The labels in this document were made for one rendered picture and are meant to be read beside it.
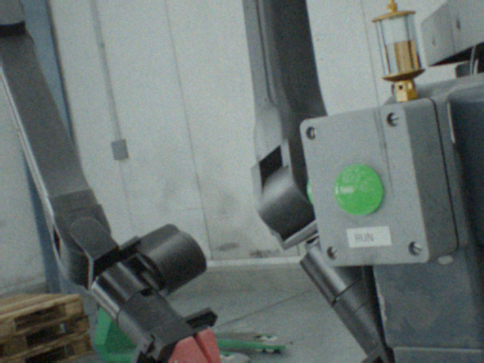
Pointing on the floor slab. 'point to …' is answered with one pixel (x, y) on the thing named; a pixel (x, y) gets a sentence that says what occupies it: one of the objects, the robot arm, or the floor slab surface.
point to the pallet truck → (108, 347)
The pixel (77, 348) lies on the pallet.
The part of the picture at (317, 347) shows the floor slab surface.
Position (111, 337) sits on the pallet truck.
